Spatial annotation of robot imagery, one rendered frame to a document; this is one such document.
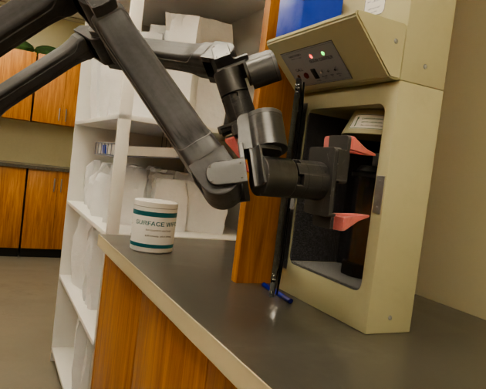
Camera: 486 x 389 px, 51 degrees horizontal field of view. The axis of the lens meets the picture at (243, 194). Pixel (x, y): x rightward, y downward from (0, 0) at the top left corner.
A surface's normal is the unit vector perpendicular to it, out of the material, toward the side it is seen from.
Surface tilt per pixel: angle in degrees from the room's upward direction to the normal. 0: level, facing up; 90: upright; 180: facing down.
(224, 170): 67
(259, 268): 90
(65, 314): 90
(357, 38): 135
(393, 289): 90
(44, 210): 90
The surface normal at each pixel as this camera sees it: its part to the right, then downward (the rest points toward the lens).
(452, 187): -0.89, -0.08
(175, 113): -0.10, -0.32
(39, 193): 0.44, 0.10
